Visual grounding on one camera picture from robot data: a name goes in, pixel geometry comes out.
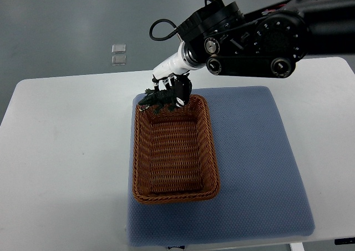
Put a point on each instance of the blue-grey foam mat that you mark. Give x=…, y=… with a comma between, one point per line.
x=262, y=194

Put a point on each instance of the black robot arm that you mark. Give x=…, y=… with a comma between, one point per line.
x=270, y=41

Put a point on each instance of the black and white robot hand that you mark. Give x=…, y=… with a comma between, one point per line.
x=173, y=72

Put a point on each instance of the upper metal floor plate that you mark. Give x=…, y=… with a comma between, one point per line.
x=118, y=48

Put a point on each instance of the brown wicker basket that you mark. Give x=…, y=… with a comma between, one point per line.
x=174, y=158

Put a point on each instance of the dark toy crocodile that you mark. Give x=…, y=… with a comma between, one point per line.
x=158, y=98

